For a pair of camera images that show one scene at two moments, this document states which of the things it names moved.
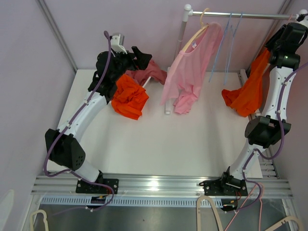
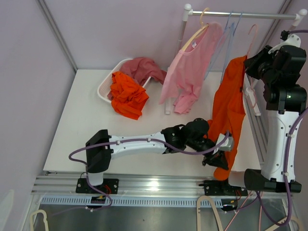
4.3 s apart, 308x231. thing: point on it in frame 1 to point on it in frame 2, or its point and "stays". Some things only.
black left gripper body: [124, 63] to [208, 159]
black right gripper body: [274, 43] to [261, 67]
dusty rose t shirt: [151, 70] stays
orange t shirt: [130, 98] stays
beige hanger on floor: [198, 212] stays
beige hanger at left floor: [44, 219] stays
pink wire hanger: [289, 19] to [251, 89]
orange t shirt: [246, 100] to [229, 110]
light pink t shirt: [185, 78] stays
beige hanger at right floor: [301, 227] stays
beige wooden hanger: [199, 30] stays
